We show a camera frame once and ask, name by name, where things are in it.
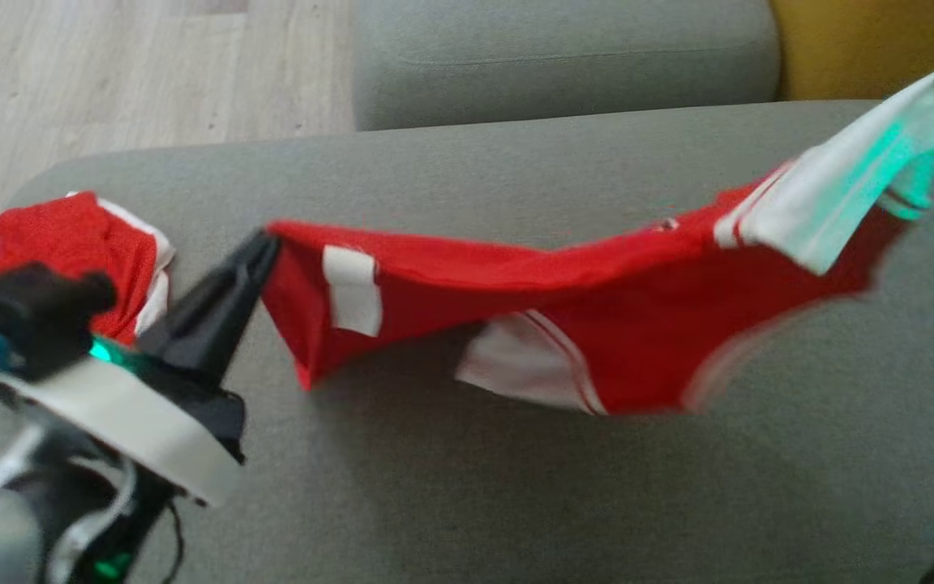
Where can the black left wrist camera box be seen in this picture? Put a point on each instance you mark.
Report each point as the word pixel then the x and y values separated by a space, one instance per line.
pixel 37 316

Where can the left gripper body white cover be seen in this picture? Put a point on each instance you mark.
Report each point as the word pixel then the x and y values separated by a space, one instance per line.
pixel 126 414

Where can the medium grey sofa seat cushion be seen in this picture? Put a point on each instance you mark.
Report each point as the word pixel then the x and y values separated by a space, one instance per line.
pixel 564 65

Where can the large grey sofa seat cushion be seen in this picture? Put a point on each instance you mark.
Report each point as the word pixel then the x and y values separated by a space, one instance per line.
pixel 516 487

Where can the red lettered garment white panels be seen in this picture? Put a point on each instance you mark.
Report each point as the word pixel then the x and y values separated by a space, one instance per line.
pixel 70 239

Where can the wide yellow sofa backrest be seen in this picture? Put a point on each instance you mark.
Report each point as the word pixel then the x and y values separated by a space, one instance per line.
pixel 856 49

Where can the red garment with white stripes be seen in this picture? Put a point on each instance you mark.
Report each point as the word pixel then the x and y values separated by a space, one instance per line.
pixel 637 324

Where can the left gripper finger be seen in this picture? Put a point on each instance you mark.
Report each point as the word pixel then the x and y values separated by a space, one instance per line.
pixel 212 316

